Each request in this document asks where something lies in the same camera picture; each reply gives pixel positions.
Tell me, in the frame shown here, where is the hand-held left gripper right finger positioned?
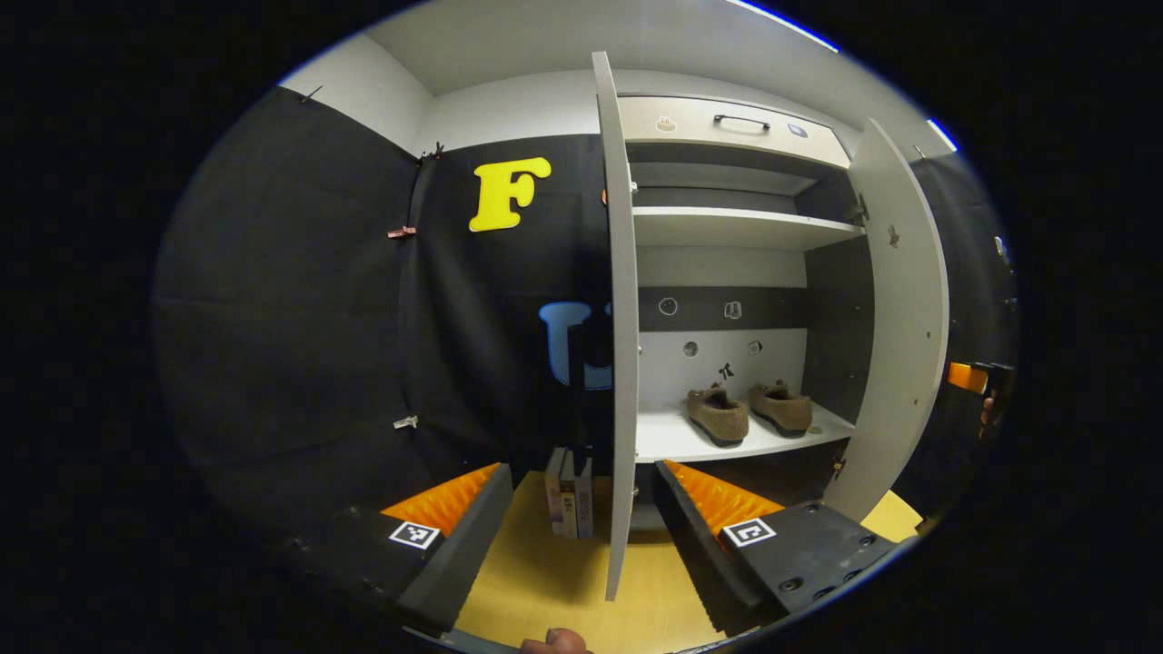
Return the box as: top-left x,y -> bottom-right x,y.
654,459 -> 900,637

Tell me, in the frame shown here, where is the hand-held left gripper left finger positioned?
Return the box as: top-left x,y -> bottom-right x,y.
273,462 -> 514,637

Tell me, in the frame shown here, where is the white cabinet door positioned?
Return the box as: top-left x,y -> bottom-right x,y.
568,50 -> 641,602
822,118 -> 950,523

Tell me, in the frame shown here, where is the brown fuzzy shoe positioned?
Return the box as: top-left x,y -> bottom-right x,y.
686,386 -> 750,448
748,380 -> 814,439

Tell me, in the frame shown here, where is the white shoe cabinet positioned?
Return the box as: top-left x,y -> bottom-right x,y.
627,93 -> 873,532

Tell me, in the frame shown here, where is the white cabinet drawer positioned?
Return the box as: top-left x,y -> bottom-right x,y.
618,95 -> 853,169

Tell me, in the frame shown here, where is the pale spine book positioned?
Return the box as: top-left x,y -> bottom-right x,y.
545,445 -> 566,537

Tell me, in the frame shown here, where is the black backdrop cloth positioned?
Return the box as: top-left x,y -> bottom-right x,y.
150,86 -> 1019,546

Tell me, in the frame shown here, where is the long ceiling light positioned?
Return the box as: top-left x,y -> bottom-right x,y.
727,0 -> 841,54

